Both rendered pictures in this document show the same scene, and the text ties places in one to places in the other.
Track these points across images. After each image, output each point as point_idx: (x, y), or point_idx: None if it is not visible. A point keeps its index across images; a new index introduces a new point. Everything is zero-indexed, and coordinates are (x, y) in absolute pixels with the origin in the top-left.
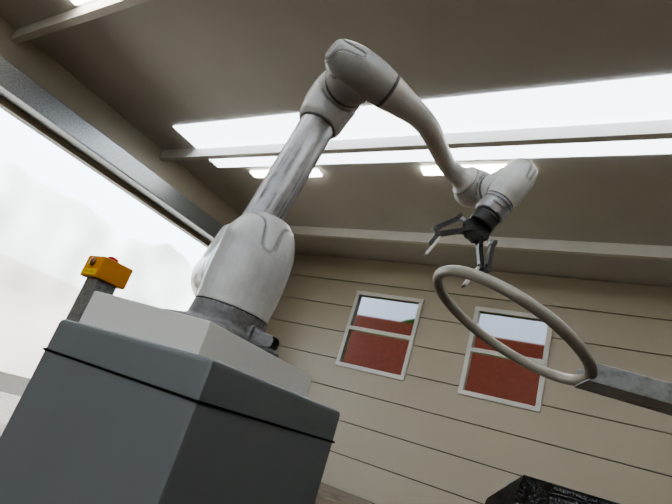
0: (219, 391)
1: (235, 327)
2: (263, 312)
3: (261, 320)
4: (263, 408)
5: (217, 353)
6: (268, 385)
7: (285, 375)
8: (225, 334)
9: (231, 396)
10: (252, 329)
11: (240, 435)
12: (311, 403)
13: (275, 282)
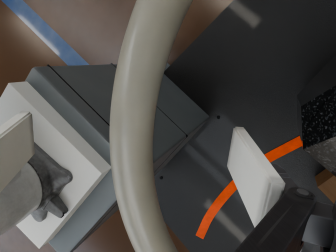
0: (76, 247)
1: (38, 211)
2: (34, 209)
3: (39, 205)
4: (96, 225)
5: (55, 233)
6: (87, 233)
7: (87, 194)
8: (47, 239)
9: (81, 241)
10: (44, 209)
11: (99, 224)
12: (114, 203)
13: (13, 225)
